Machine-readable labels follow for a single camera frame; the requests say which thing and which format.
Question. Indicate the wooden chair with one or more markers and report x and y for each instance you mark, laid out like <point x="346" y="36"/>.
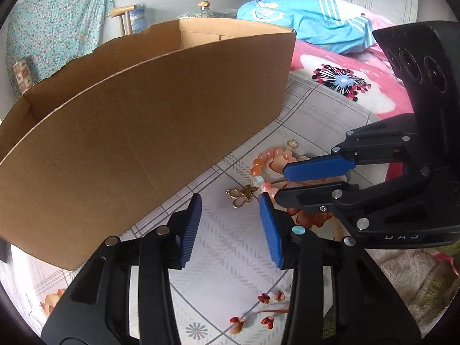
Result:
<point x="124" y="9"/>

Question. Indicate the pink floral bedsheet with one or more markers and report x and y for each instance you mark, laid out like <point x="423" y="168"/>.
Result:
<point x="377" y="90"/>

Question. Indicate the teal floral hanging cloth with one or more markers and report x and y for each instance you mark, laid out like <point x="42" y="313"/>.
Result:
<point x="54" y="18"/>

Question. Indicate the orange patterned cloth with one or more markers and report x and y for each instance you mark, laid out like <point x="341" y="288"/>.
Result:
<point x="22" y="73"/>

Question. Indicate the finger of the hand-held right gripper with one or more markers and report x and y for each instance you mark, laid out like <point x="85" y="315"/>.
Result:
<point x="316" y="168"/>
<point x="309" y="196"/>

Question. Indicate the brown mushroom-shaped knob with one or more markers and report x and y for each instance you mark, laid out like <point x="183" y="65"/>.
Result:
<point x="204" y="4"/>

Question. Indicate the brown cardboard box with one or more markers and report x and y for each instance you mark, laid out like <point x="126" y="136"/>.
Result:
<point x="143" y="115"/>

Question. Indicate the dark patterned cloth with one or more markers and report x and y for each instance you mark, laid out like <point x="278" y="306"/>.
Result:
<point x="208" y="14"/>

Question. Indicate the beige fluffy blanket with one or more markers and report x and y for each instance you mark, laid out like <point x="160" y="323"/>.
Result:
<point x="406" y="269"/>

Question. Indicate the gold butterfly pendant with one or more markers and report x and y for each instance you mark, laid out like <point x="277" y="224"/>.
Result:
<point x="248" y="191"/>

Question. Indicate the small gold hoop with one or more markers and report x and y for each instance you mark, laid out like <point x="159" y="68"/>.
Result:
<point x="288" y="145"/>

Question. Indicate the light blue striped jacket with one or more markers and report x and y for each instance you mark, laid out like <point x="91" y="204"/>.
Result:
<point x="287" y="18"/>

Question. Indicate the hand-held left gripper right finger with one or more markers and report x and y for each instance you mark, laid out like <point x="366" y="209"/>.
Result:
<point x="271" y="230"/>

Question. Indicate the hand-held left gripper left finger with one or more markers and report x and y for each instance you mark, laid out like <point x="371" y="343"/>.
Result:
<point x="190" y="230"/>

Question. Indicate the floral plastic tablecloth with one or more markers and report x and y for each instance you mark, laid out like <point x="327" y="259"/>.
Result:
<point x="222" y="258"/>

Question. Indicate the clear water bottle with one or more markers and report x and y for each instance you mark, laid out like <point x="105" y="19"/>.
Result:
<point x="138" y="18"/>

